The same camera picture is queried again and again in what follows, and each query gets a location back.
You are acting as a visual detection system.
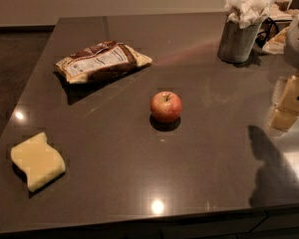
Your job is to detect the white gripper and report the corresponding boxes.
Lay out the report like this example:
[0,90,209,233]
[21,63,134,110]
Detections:
[269,14,299,131]

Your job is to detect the red apple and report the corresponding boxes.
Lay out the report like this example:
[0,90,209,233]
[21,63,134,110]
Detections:
[150,92,182,123]

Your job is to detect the yellow sponge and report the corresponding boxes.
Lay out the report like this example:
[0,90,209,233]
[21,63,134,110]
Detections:
[11,132,66,192]

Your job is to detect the background clutter boxes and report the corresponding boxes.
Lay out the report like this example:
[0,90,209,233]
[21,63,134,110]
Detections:
[256,0,299,54]

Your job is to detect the grey metal cup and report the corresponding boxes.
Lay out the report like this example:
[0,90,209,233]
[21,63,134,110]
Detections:
[217,21,261,64]

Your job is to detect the brown snack bag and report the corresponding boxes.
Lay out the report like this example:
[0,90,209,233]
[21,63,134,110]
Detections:
[56,41,152,84]

